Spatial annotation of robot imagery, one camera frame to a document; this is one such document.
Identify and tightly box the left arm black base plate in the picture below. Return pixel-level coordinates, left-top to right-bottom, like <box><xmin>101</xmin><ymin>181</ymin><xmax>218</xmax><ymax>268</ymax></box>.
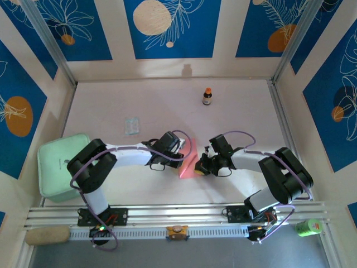
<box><xmin>77</xmin><ymin>208</ymin><xmax>129</xmax><ymax>227</ymax></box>

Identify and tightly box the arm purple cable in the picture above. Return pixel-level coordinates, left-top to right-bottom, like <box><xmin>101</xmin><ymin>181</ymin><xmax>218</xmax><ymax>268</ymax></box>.
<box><xmin>221</xmin><ymin>130</ymin><xmax>312</xmax><ymax>246</ymax></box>
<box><xmin>69</xmin><ymin>130</ymin><xmax>196</xmax><ymax>251</ymax></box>

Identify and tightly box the aluminium side rail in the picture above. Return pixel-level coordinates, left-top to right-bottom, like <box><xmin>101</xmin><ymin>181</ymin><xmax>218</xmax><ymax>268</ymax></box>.
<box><xmin>267</xmin><ymin>80</ymin><xmax>313</xmax><ymax>202</ymax></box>

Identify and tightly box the mint green case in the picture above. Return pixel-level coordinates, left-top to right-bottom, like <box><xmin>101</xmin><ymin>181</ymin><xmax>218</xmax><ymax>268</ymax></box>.
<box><xmin>37</xmin><ymin>133</ymin><xmax>93</xmax><ymax>203</ymax></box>

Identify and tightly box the brown bottle orange cap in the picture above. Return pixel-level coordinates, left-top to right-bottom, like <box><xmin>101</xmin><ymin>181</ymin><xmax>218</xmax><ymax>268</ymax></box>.
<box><xmin>202</xmin><ymin>87</ymin><xmax>214</xmax><ymax>106</ymax></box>

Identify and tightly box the yellow clamp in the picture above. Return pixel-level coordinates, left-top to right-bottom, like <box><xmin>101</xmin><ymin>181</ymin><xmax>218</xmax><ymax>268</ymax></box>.
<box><xmin>165</xmin><ymin>224</ymin><xmax>190</xmax><ymax>241</ymax></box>

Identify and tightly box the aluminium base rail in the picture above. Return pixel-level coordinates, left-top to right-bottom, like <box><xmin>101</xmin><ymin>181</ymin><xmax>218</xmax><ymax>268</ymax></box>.
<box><xmin>23</xmin><ymin>200</ymin><xmax>331</xmax><ymax>230</ymax></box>

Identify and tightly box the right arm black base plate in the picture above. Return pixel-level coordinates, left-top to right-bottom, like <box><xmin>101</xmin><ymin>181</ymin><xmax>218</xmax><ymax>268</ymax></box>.
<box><xmin>227</xmin><ymin>205</ymin><xmax>277</xmax><ymax>224</ymax></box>

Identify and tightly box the slotted grey cable duct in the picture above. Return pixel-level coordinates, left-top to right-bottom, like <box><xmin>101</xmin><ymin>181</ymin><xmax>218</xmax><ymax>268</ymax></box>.
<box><xmin>69</xmin><ymin>225</ymin><xmax>249</xmax><ymax>241</ymax></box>

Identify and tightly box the aluminium corner post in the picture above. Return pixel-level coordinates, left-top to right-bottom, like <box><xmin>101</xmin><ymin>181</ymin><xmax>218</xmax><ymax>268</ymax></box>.
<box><xmin>21</xmin><ymin>0</ymin><xmax>78</xmax><ymax>86</ymax></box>
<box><xmin>272</xmin><ymin>0</ymin><xmax>326</xmax><ymax>84</ymax></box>

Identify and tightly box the pink paper sheet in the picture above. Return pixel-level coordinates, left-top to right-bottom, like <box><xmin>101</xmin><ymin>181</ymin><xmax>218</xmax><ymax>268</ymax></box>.
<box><xmin>177</xmin><ymin>138</ymin><xmax>199</xmax><ymax>179</ymax></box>

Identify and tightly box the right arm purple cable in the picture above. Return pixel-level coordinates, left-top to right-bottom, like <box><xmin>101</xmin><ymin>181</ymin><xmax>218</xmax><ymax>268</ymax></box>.
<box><xmin>221</xmin><ymin>130</ymin><xmax>312</xmax><ymax>246</ymax></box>

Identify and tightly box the clear plastic packet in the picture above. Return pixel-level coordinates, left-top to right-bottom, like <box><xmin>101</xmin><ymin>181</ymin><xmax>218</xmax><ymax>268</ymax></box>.
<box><xmin>124</xmin><ymin>117</ymin><xmax>140</xmax><ymax>137</ymax></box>

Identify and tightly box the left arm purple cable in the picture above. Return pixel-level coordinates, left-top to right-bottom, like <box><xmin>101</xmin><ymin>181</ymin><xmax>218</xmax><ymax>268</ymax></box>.
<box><xmin>69</xmin><ymin>130</ymin><xmax>196</xmax><ymax>251</ymax></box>

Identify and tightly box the green can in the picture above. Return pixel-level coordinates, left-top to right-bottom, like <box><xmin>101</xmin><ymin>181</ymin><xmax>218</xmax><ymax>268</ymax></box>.
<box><xmin>295</xmin><ymin>219</ymin><xmax>324</xmax><ymax>237</ymax></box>

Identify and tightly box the beige foam block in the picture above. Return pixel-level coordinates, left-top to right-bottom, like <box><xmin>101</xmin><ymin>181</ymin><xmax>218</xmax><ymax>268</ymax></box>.
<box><xmin>25</xmin><ymin>226</ymin><xmax>70</xmax><ymax>246</ymax></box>

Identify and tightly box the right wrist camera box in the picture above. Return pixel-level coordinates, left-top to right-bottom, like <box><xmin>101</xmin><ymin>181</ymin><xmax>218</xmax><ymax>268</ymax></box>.
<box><xmin>205</xmin><ymin>144</ymin><xmax>219</xmax><ymax>159</ymax></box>

